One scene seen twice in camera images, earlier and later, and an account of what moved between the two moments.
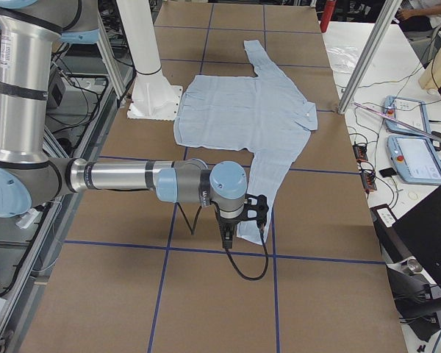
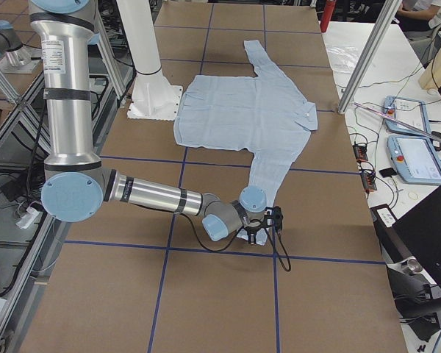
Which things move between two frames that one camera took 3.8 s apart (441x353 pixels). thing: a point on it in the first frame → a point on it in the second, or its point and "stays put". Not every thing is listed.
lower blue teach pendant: x=414 y=159 stays put
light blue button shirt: x=263 y=113 stays put
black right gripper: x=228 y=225 → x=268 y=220
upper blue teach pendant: x=411 y=112 stays put
